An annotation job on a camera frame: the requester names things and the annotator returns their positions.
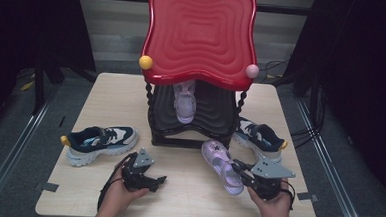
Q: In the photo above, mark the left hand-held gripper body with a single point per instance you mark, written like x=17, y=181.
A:
x=142, y=161

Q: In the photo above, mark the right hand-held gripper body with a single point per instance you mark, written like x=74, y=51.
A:
x=271, y=169

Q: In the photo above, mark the purple sandal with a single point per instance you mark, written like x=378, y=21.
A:
x=184, y=104
x=220, y=160

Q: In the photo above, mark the navy and white sneaker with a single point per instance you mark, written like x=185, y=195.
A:
x=99, y=143
x=262, y=142

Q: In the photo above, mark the red and black shoe rack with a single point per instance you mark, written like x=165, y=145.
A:
x=201, y=39

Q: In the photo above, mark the person's left hand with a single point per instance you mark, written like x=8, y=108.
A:
x=117, y=199

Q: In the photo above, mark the person's right hand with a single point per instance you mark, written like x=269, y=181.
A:
x=277, y=211

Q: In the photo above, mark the grey tape strip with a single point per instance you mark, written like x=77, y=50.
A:
x=50, y=187
x=308, y=197

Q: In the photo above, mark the black tape strip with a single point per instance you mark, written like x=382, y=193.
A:
x=62, y=121

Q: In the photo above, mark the black metal stand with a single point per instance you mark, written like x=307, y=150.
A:
x=39, y=90

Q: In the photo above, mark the yellow tape strip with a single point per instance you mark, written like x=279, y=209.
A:
x=27, y=85

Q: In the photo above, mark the black curtain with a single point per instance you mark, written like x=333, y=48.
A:
x=367, y=64
x=25, y=19

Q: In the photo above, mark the metal floor rail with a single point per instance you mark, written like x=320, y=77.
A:
x=26, y=136
x=326, y=162

